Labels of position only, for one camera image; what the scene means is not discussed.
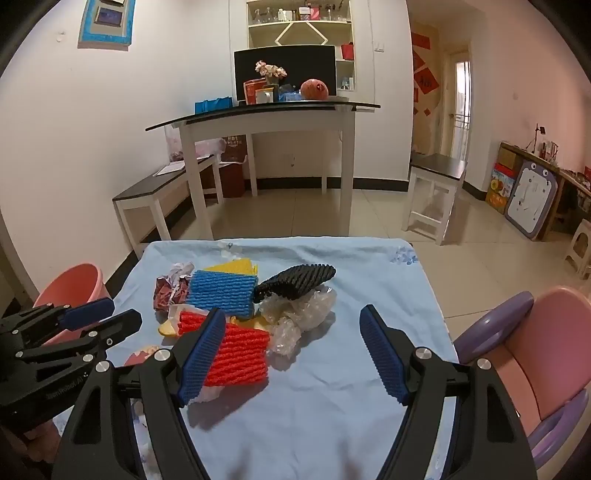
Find wooden side desk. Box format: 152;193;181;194
499;141;591;241

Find colourful printed box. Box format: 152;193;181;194
485;161;518;214

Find blue paper bag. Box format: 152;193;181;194
195;97;233;113

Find white door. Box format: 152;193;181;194
441;41;472;162

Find white plastic stool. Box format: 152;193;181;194
564;219;591;280

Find red tin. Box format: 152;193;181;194
243;79;269;104

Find maroon foil wrapper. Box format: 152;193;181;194
152;274;190;312

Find silver paper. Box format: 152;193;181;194
168;262;195;289

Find long white bench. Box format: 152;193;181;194
112;154;225;259

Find clear plastic wrap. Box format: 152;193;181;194
261;286;337;356

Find black monitor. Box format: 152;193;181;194
233;45;337;103

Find purple drawing board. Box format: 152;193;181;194
503;154;561;241

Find black foam fruit net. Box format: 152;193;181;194
253;264;337;303

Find blue framed wall picture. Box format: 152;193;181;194
78;0;136;49

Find pink plastic bucket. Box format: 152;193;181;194
33;263;112;344

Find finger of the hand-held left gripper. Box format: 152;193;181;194
2;298;115;335
16;309;142;370

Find clear plastic bag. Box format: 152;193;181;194
165;127;227;162

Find white wall shelf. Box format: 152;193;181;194
246;0;356;93

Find pink and purple chair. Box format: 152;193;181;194
452;285;591;472

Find red paper decorations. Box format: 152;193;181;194
411;32;439;121

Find small white stool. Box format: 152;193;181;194
402;153;468;245

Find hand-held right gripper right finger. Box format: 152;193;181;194
359;304;539;480

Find white table with black top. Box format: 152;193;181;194
145;99;382;241

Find red pomegranate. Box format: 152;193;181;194
300;79;329;101

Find blue foam fruit net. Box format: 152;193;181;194
185;270;259;319

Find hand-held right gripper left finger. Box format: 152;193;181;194
52;308;228;480

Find red foam fruit net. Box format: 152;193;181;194
178;310;271;387

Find maroon carton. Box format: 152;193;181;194
217;135;247;198

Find small yellow peel piece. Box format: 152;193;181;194
228;316;273;334

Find yellow foam fruit net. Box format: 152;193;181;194
203;258;259;278

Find light blue floral cloth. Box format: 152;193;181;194
53;236;460;480

